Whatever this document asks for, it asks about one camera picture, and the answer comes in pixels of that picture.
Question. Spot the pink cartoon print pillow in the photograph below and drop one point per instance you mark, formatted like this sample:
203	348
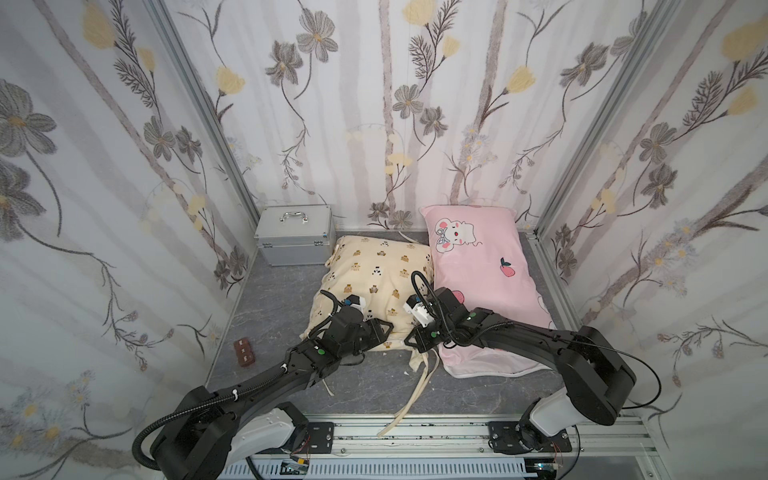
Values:
477	253

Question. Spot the silver aluminium case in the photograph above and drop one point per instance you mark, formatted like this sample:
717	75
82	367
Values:
296	235

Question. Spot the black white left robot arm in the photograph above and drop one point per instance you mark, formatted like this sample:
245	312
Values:
194	441

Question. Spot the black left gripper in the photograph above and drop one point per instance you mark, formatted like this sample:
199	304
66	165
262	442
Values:
372	332

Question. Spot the cream bear print pillow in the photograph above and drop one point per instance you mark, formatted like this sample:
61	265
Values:
379	270

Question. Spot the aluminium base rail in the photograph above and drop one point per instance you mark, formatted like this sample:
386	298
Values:
623	451

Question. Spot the white ribbed vent strip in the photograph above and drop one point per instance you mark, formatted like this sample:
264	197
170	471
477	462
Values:
381	468

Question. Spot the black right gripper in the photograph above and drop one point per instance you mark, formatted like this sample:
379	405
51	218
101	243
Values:
421	336

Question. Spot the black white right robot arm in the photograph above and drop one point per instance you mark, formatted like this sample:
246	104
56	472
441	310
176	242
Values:
597	380

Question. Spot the brown wall socket block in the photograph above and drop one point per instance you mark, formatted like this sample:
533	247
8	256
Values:
244	352

